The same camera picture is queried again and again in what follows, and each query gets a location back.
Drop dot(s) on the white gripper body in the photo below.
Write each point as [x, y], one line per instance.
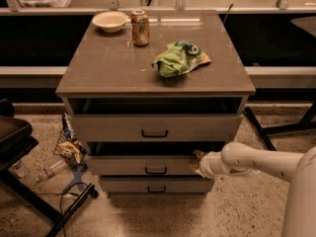
[204, 165]

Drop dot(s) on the grey drawer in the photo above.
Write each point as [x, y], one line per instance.
[191, 185]
[141, 165]
[147, 128]

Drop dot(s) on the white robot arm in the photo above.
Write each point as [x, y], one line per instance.
[298, 169]

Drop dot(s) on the grey drawer cabinet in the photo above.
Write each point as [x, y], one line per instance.
[109, 75]

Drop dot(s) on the green chip bag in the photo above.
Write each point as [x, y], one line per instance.
[180, 58]

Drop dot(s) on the clear plastic bottle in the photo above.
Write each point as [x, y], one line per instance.
[50, 171]

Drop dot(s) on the orange soda can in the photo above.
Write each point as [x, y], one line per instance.
[140, 27]

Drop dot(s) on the white bowl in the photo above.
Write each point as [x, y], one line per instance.
[110, 22]

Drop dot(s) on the black stand leg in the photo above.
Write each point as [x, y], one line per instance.
[58, 217]

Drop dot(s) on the black chair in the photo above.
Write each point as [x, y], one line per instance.
[16, 139]

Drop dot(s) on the black table frame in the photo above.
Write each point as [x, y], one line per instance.
[307, 122]

